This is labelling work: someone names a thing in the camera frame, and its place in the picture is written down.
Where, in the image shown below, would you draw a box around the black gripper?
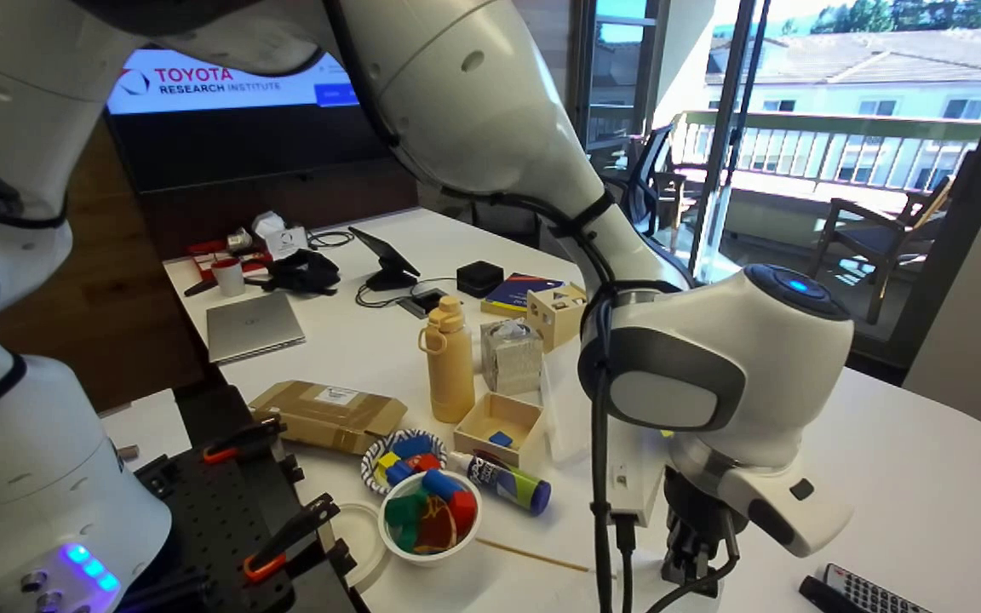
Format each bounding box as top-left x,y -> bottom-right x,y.
662,468 -> 749,594

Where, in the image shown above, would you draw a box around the black remote control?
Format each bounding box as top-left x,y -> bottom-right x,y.
796,562 -> 936,613

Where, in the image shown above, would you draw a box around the thin wooden stick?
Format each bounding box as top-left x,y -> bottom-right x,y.
473,536 -> 592,580

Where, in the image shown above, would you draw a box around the blue green marker bottle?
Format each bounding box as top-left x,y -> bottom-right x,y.
443,448 -> 554,521

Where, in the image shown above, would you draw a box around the open wooden box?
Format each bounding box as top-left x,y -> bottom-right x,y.
450,391 -> 553,469

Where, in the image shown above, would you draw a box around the dark red wooden block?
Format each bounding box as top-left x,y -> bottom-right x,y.
420,499 -> 466,555

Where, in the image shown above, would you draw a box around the white bowl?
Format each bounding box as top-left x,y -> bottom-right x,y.
376,468 -> 484,565

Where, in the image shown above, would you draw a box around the metal box grater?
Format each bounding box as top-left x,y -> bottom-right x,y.
477,315 -> 550,402

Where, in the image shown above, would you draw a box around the wooden shape sorter cube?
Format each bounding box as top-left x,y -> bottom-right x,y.
525,281 -> 591,355

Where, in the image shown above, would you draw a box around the green block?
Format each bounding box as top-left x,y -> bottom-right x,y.
381,487 -> 431,555

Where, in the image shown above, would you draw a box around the yellow mustard bottle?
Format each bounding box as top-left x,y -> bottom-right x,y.
415,294 -> 481,427

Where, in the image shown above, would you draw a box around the blue orange book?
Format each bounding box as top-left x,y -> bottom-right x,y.
481,270 -> 569,319

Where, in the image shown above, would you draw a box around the white round lid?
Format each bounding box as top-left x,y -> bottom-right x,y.
323,499 -> 394,594

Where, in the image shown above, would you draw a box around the blue patterned paper plate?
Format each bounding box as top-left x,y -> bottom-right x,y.
357,427 -> 450,499

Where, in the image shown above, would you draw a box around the dark patio chair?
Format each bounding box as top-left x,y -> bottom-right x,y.
812,189 -> 948,327

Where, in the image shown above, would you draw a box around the small black box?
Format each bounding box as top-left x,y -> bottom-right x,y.
453,259 -> 507,298

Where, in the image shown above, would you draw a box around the brown cardboard box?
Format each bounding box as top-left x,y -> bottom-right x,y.
248,377 -> 414,458

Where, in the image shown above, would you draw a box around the black orange clamp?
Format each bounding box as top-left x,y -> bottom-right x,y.
197,414 -> 285,469
242,491 -> 344,584

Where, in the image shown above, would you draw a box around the black tablet stand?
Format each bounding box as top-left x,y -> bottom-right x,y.
347,220 -> 424,294

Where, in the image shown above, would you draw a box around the black fabric pouch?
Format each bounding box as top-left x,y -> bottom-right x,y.
265,247 -> 344,298

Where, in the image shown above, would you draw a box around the silver laptop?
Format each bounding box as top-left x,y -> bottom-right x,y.
201,289 -> 311,368

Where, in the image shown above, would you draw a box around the white crumpled object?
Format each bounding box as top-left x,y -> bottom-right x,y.
248,206 -> 314,265

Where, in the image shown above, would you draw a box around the white paper cup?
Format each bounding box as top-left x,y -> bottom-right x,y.
216,259 -> 248,298

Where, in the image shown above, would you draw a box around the red packages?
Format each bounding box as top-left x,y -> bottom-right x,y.
184,236 -> 281,294

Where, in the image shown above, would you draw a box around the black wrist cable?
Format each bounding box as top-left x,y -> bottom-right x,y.
433,180 -> 689,613

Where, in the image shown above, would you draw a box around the black robot mount plate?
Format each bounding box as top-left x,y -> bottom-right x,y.
113,377 -> 369,613

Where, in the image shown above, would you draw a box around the wall television screen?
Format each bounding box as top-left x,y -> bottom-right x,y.
104,43 -> 385,198

